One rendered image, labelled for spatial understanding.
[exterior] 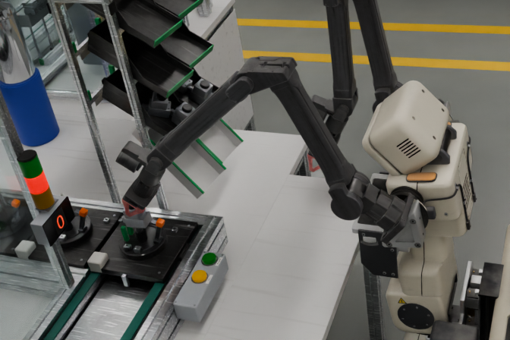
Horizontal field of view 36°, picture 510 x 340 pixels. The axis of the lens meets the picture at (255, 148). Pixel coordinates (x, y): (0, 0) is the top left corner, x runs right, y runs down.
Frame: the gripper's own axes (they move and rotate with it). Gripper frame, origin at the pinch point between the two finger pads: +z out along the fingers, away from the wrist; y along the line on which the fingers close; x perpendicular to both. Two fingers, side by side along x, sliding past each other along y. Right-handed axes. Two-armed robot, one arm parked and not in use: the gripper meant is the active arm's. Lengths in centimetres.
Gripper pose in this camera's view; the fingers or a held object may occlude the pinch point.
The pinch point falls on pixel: (132, 208)
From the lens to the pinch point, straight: 225.0
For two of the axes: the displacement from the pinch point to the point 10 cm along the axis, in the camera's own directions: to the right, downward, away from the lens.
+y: -3.5, 5.8, -7.4
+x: 8.4, 5.4, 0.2
